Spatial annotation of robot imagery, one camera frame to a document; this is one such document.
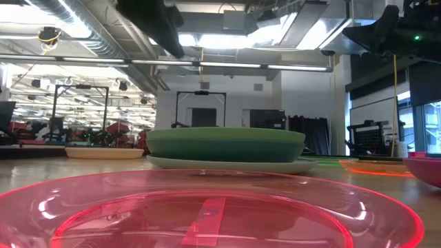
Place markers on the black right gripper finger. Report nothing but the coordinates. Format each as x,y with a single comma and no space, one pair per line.
379,36

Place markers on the silver ventilation duct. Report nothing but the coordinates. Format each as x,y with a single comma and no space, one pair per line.
100,38

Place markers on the small clear orange plate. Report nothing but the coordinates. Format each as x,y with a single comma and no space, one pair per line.
375,167

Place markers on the black cabinet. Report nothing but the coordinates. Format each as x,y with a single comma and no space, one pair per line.
268,120

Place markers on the long ceiling light strip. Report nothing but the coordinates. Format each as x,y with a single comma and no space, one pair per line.
165,62

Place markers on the small clear green plate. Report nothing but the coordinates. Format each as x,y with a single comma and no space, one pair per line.
327,160

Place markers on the black pegboard cart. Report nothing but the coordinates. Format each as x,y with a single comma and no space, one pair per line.
368,137

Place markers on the black curtain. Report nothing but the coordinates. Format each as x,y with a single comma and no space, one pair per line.
308,136

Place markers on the large dark teal plate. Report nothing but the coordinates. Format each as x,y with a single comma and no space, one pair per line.
224,151

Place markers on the small clear pink plate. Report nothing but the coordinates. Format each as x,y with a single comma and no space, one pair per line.
206,220

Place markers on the black gantry frame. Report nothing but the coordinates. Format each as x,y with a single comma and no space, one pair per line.
55,103
201,92

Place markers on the large green plastic plate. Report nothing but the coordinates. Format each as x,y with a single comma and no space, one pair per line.
224,134

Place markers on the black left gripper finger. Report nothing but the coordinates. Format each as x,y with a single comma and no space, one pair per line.
158,24

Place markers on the small magenta plastic plate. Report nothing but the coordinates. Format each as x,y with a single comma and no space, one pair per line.
427,172

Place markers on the large pale grey plate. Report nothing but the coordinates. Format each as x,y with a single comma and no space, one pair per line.
224,167

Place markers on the black monitor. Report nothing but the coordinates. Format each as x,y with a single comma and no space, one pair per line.
6,117

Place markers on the small peach plastic plate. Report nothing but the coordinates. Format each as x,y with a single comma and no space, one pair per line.
103,153

